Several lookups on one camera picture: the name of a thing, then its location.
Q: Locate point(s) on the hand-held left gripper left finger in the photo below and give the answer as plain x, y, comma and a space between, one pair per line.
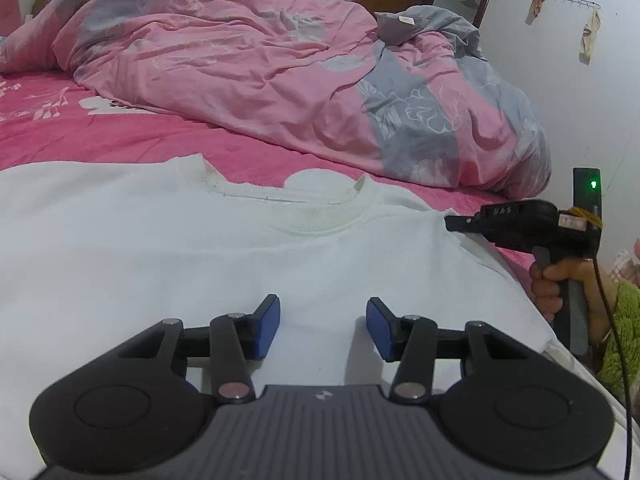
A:
267, 327

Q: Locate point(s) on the red snack bag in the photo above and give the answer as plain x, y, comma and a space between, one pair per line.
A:
47, 0

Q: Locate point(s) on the pink grey floral duvet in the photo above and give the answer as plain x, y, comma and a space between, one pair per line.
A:
250, 60

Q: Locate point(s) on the hanging cloth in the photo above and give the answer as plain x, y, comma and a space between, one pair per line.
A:
536, 7
591, 35

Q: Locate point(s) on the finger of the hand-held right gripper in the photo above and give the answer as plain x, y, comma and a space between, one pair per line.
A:
462, 223

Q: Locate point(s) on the white sweatshirt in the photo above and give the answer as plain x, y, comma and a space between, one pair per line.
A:
200, 260

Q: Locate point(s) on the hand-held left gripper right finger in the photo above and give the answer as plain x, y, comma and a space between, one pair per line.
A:
382, 330

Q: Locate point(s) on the person's right forearm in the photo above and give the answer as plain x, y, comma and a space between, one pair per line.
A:
622, 340

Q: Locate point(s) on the pink pillow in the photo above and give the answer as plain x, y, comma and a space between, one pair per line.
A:
9, 10

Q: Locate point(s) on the person's right hand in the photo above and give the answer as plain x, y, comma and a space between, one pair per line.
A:
547, 285

